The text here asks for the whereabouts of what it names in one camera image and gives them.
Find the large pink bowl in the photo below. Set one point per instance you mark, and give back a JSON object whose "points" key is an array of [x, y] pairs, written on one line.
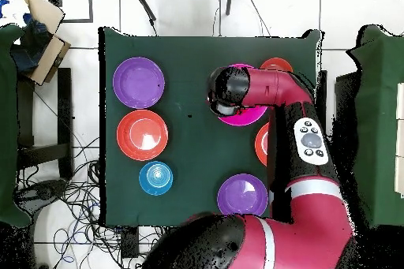
{"points": [[243, 119]]}

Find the large orange bowl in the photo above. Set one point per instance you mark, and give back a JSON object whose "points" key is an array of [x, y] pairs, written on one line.
{"points": [[142, 136], [261, 144]]}

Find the blue bowl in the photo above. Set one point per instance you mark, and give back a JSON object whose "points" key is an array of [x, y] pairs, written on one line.
{"points": [[156, 178]]}

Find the purple bowl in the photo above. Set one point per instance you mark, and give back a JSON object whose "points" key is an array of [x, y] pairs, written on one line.
{"points": [[241, 195], [139, 82]]}

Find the small orange bowl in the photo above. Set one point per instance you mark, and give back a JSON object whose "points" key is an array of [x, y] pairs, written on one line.
{"points": [[276, 64]]}

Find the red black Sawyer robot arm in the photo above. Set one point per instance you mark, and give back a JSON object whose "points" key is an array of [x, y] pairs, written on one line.
{"points": [[284, 86]]}

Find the stack of white boxes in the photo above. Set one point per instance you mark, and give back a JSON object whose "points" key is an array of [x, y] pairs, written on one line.
{"points": [[401, 139]]}

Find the dark green tablecloth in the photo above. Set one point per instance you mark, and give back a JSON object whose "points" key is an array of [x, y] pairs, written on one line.
{"points": [[189, 155]]}

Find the black power adapter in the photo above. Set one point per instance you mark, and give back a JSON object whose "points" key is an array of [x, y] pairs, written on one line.
{"points": [[130, 243]]}

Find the black tripod leg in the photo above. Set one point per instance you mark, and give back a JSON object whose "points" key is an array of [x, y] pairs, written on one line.
{"points": [[146, 5], [229, 0]]}

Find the black bench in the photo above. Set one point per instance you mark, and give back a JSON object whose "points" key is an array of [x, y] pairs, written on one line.
{"points": [[64, 108]]}

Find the black side stand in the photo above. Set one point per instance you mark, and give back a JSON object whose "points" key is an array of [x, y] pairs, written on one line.
{"points": [[345, 92]]}

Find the cardboard box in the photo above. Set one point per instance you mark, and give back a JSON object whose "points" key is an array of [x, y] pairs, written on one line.
{"points": [[53, 54]]}

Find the green covered side table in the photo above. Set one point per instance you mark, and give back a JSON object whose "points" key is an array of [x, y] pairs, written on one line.
{"points": [[378, 124], [6, 124]]}

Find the dark blue cloth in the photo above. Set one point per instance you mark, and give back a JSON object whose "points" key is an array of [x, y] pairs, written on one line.
{"points": [[31, 48]]}

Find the dark floor frame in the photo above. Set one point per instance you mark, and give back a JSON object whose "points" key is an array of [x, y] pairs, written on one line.
{"points": [[90, 4]]}

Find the black pedestal leg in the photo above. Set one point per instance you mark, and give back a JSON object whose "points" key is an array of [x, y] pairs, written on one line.
{"points": [[41, 191]]}

